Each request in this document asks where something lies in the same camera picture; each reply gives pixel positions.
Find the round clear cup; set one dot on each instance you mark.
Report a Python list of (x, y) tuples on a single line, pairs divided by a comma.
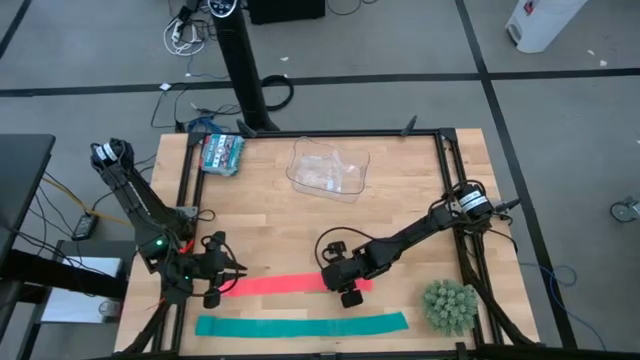
[(107, 308)]

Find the pink elastic bandage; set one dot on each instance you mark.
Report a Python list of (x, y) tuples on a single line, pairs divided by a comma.
[(280, 285)]

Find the black side table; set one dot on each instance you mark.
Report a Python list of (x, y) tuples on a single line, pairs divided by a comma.
[(95, 247)]

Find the black box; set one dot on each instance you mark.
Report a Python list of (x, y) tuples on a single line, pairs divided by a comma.
[(285, 10)]

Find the grey metal bracket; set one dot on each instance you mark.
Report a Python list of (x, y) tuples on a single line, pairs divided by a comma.
[(454, 206), (187, 211)]

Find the clear plastic wrapper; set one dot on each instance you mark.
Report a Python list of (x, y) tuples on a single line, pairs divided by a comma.
[(325, 172)]

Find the red tag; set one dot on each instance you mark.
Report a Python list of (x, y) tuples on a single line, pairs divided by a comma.
[(187, 246)]

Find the black desk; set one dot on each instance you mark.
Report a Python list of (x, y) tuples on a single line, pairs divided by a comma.
[(20, 175)]

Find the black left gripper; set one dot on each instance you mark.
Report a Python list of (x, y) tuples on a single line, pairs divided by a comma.
[(212, 272)]

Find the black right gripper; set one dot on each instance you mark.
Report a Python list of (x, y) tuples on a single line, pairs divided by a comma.
[(340, 275)]

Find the black tower fan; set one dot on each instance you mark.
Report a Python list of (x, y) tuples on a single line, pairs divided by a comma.
[(240, 60)]

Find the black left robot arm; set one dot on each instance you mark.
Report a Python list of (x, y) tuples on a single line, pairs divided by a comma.
[(130, 190)]

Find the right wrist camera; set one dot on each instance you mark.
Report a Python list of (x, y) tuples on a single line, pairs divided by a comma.
[(336, 250)]

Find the clear plastic tray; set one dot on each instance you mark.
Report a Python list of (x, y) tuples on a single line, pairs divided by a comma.
[(325, 150)]

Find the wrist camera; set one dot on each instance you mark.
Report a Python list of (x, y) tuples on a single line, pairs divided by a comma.
[(336, 250), (216, 241)]

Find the white power strip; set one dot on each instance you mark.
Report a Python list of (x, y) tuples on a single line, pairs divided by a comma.
[(176, 32)]

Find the green elastic bandage strip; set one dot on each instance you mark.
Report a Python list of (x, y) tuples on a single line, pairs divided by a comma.
[(300, 327)]

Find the teal first aid pack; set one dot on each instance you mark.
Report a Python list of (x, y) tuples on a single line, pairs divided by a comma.
[(220, 155)]

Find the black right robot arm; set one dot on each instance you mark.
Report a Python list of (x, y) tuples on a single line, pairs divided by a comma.
[(410, 232)]

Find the white box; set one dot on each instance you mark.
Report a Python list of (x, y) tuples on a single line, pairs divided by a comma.
[(90, 266)]

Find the artificial green potted plant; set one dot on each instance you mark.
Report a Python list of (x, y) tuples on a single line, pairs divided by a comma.
[(450, 307)]

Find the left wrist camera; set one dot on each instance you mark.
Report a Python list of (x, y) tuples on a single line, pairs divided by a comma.
[(216, 241)]

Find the black aluminium table frame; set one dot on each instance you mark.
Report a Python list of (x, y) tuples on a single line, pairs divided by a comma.
[(350, 133)]

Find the white pedal bin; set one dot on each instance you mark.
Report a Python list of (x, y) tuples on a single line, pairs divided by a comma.
[(540, 25)]

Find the grey caster wheel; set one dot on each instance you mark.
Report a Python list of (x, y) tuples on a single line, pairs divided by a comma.
[(625, 210)]

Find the black power adapter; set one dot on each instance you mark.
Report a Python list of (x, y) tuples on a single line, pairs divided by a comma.
[(85, 227)]

